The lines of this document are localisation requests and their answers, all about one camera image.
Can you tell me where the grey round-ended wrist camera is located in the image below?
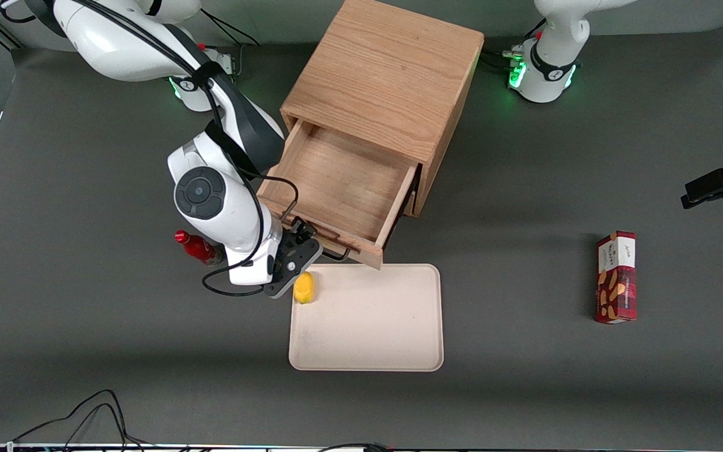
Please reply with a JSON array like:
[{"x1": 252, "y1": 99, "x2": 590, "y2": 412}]
[{"x1": 264, "y1": 237, "x2": 324, "y2": 299}]

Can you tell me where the black floor cable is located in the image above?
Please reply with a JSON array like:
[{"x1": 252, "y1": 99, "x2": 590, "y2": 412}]
[
  {"x1": 318, "y1": 442, "x2": 394, "y2": 452},
  {"x1": 60, "y1": 403, "x2": 130, "y2": 448},
  {"x1": 13, "y1": 389, "x2": 149, "y2": 448}
]

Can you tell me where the red plaid cookie box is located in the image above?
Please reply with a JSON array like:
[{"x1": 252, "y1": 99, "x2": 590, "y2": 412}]
[{"x1": 593, "y1": 230, "x2": 638, "y2": 325}]

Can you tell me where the wooden drawer cabinet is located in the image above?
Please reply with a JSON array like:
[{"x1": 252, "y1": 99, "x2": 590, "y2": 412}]
[{"x1": 280, "y1": 0, "x2": 485, "y2": 218}]

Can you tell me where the beige plastic tray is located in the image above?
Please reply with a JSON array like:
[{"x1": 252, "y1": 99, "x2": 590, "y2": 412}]
[{"x1": 288, "y1": 263, "x2": 445, "y2": 372}]

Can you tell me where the yellow lemon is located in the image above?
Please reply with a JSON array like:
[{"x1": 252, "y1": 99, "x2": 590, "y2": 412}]
[{"x1": 293, "y1": 271, "x2": 317, "y2": 305}]

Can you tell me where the red bottle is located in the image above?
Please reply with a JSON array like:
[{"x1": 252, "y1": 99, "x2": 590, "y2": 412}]
[{"x1": 174, "y1": 230, "x2": 224, "y2": 267}]

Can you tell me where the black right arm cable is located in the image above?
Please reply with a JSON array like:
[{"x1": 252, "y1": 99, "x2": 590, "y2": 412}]
[{"x1": 202, "y1": 175, "x2": 299, "y2": 298}]

